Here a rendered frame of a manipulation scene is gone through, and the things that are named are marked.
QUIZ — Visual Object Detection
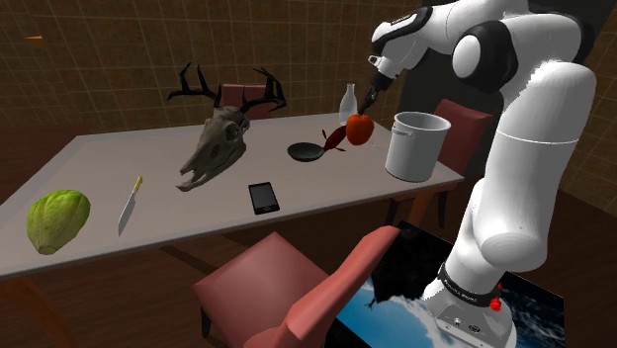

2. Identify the green cabbage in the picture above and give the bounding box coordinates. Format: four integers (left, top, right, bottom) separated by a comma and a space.
26, 189, 92, 256

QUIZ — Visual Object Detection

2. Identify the dark frying pan red handle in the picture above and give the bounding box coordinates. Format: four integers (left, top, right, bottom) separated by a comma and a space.
287, 127, 349, 163

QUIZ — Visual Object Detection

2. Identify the clear glass bottle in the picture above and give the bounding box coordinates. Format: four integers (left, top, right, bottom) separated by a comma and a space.
338, 83, 359, 127

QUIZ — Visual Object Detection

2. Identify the white cooking pot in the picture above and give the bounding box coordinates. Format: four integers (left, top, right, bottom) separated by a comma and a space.
385, 111, 453, 184

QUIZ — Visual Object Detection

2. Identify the grey dining table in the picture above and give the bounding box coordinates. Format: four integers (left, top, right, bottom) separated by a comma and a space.
0, 112, 466, 348

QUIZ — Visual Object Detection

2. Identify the red apple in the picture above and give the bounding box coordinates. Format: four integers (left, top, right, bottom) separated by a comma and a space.
345, 113, 376, 146

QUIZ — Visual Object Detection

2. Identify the deer skull with black antlers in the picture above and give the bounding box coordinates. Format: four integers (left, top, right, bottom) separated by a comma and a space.
166, 61, 289, 193

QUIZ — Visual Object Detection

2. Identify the red upholstered chair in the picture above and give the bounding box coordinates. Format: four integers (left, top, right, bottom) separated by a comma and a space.
192, 224, 402, 348
220, 83, 274, 122
385, 98, 496, 230

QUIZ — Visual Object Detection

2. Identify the kitchen knife with yellow handle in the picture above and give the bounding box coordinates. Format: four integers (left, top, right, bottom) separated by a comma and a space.
117, 175, 144, 238

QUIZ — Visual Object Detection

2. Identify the black smartphone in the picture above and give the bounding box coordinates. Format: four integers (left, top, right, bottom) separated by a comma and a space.
247, 181, 281, 217

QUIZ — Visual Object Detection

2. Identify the blue and black patterned robot stand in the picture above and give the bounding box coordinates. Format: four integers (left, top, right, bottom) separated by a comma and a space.
332, 220, 566, 348

